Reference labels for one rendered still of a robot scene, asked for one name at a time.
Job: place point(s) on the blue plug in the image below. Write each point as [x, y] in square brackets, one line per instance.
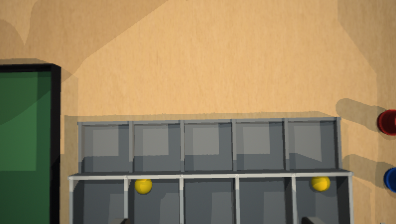
[390, 179]

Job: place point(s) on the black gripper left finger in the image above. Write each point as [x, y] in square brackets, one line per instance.
[121, 221]

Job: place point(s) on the red plug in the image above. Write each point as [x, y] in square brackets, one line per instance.
[386, 122]

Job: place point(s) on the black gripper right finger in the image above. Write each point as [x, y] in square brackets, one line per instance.
[311, 220]

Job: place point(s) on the yellow ball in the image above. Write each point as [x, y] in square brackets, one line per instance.
[143, 186]
[320, 183]

